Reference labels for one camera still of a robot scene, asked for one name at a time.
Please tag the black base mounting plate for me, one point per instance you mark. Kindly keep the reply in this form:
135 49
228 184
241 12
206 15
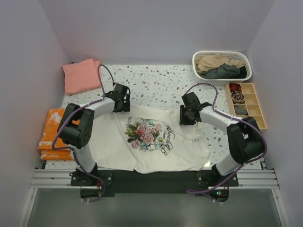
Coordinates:
120 181

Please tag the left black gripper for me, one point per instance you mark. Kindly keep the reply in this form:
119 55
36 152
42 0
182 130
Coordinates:
126 101

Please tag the wooden compartment organizer tray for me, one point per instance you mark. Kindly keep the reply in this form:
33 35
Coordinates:
251 103

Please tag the dark grey socks in tray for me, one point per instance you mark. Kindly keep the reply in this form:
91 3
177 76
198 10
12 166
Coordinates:
241 110

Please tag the dark grey garment in basket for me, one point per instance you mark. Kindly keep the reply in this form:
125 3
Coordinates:
225 71

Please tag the red black patterned socks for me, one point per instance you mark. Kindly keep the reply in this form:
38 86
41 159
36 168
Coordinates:
235 88

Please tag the folded pink t-shirt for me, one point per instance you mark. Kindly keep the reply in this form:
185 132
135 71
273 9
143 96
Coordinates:
81 77

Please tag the white plastic laundry basket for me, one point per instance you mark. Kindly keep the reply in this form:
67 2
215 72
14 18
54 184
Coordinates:
230 55

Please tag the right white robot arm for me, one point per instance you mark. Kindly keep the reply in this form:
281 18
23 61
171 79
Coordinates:
244 137

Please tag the beige garment in basket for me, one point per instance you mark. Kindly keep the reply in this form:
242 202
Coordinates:
210 62

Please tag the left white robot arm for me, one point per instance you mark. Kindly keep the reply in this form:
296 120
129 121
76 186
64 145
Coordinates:
75 130

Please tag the white floral print t-shirt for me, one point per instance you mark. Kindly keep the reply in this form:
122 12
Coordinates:
147 140

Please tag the folded orange tie-dye t-shirt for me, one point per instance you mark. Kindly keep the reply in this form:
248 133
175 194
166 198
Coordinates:
50 130

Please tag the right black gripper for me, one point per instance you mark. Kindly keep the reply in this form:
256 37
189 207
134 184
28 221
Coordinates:
183 116

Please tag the black white patterned socks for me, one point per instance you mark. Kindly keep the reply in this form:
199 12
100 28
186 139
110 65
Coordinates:
238 98

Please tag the aluminium rail frame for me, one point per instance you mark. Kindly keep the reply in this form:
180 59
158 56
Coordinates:
58 177

